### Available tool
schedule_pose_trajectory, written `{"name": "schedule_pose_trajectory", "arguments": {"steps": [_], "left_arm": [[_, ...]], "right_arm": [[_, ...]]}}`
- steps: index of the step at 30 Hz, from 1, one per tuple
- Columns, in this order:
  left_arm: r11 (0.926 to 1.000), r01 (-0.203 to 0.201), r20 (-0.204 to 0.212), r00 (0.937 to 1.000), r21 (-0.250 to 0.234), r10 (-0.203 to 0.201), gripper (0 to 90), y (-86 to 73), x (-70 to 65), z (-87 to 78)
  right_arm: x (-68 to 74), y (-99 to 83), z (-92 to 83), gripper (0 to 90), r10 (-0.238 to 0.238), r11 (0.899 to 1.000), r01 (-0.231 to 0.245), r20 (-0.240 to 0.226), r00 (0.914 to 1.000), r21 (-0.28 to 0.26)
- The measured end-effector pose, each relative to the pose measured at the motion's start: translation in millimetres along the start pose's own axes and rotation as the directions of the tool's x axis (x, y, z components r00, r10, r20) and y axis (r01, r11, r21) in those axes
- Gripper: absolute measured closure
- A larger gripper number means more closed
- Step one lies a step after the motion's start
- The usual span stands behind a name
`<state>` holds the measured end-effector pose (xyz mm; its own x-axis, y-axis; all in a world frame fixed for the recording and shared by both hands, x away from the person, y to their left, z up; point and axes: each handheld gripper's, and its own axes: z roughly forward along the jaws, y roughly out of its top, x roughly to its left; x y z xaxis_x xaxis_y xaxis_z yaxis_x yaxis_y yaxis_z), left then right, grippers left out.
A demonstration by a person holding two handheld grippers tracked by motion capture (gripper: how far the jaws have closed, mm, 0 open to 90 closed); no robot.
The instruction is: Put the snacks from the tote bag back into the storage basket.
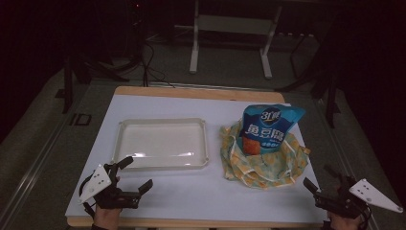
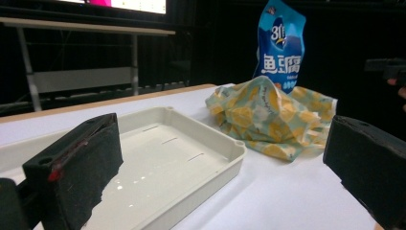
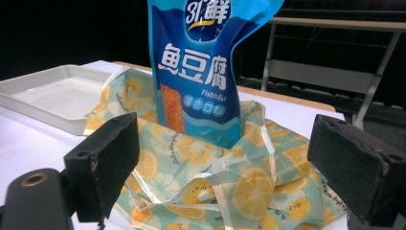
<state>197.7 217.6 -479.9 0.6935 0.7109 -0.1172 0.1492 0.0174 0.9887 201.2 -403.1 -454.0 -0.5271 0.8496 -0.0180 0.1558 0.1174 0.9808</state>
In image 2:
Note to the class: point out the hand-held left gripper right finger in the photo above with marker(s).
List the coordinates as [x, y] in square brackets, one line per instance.
[370, 159]

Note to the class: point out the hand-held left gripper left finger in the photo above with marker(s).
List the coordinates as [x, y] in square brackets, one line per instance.
[76, 179]

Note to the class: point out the white plastic tray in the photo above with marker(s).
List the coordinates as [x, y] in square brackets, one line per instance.
[166, 153]

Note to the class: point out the lemon print plastic bag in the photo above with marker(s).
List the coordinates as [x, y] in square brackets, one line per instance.
[271, 121]

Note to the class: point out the blue snack packet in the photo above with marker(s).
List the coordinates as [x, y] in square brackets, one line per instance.
[281, 44]

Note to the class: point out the monitor screen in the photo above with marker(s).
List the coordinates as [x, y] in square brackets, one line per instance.
[127, 4]

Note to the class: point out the white metal frame table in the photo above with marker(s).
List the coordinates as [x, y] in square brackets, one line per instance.
[79, 76]

